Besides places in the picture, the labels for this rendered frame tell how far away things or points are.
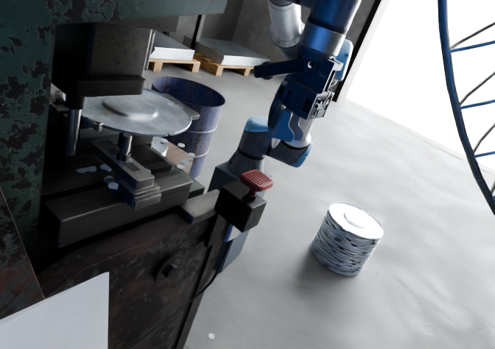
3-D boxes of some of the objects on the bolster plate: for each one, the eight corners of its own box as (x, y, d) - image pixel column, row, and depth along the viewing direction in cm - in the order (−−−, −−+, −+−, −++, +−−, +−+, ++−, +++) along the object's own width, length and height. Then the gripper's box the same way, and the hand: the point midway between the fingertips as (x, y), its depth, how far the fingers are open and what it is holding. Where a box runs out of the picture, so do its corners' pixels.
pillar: (71, 149, 73) (80, 82, 67) (77, 154, 72) (87, 87, 66) (60, 151, 72) (68, 82, 66) (66, 157, 71) (75, 87, 65)
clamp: (110, 159, 80) (118, 115, 76) (160, 202, 73) (171, 156, 68) (83, 164, 76) (90, 118, 71) (134, 210, 68) (145, 162, 64)
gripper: (328, 60, 63) (284, 166, 73) (350, 62, 70) (307, 159, 80) (289, 42, 67) (251, 145, 77) (312, 46, 74) (276, 140, 84)
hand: (272, 140), depth 79 cm, fingers closed
